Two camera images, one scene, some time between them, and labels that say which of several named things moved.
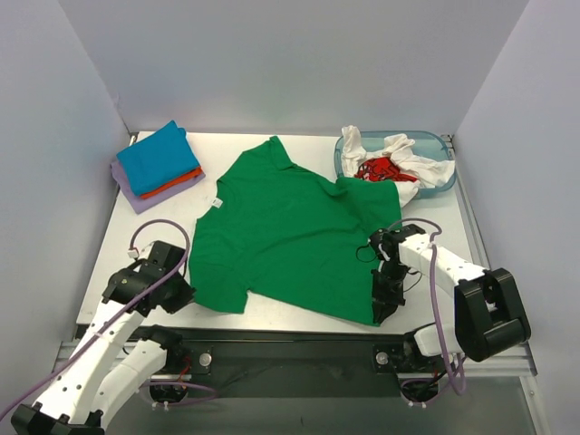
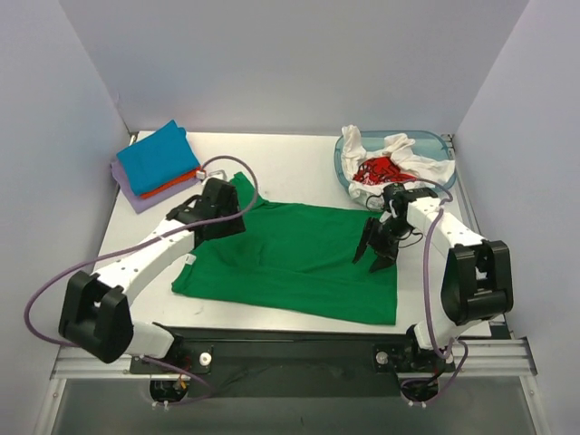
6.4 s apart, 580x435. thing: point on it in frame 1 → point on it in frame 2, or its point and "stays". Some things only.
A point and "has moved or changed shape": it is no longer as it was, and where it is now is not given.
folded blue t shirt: [166, 155] stays
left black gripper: [177, 294] → [228, 222]
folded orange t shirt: [192, 177] stays
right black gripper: [385, 281] → [381, 238]
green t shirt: [266, 230] has moved or changed shape
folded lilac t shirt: [140, 204] stays
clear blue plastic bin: [430, 144] stays
